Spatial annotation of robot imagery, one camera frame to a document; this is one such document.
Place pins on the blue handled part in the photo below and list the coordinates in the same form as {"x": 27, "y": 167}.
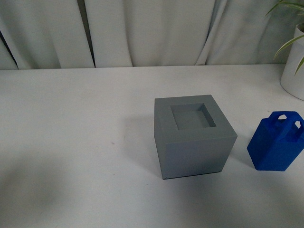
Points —
{"x": 277, "y": 141}

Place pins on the gray cube base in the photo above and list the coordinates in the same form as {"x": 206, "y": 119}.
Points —
{"x": 192, "y": 136}

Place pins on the white curtain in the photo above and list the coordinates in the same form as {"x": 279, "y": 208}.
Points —
{"x": 45, "y": 34}

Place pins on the white plant pot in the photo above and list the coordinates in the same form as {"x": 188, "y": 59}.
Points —
{"x": 294, "y": 85}

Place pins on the green plant leaves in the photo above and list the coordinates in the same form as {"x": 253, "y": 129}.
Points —
{"x": 299, "y": 7}

